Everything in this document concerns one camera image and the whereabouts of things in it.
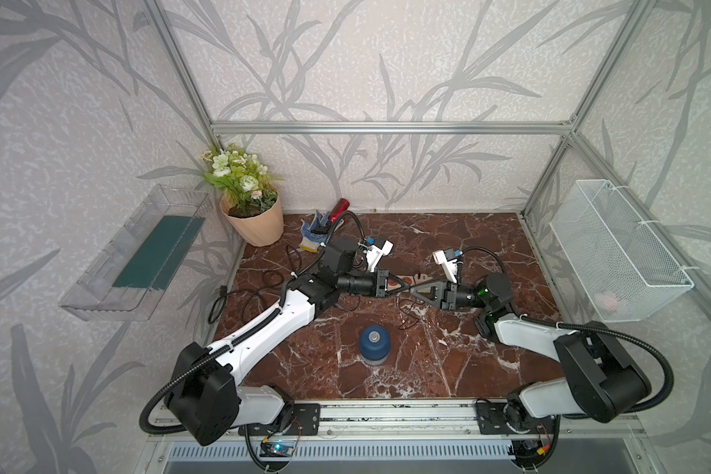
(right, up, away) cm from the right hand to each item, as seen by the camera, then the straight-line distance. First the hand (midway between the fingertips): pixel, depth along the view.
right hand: (412, 295), depth 71 cm
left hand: (-2, +1, -2) cm, 3 cm away
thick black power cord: (-59, -5, +29) cm, 66 cm away
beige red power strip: (-1, +4, 0) cm, 4 cm away
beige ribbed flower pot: (-48, +17, +28) cm, 58 cm away
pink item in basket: (+49, -2, +1) cm, 49 cm away
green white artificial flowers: (-51, +33, +20) cm, 64 cm away
